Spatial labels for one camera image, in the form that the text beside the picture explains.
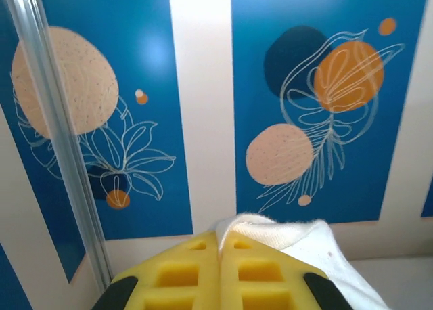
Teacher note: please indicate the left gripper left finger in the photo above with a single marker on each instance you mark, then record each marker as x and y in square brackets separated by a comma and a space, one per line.
[176, 276]

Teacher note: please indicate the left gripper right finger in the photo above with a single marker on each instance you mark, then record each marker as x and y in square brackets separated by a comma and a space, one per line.
[264, 276]

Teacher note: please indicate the white t-shirt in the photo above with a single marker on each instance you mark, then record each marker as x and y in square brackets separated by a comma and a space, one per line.
[321, 252]

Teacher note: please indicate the blue floral wall panel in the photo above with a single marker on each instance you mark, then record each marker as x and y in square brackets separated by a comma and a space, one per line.
[428, 198]
[11, 283]
[257, 86]
[149, 69]
[47, 195]

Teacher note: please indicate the aluminium frame post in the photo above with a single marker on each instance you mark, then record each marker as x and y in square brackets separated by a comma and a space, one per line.
[57, 120]

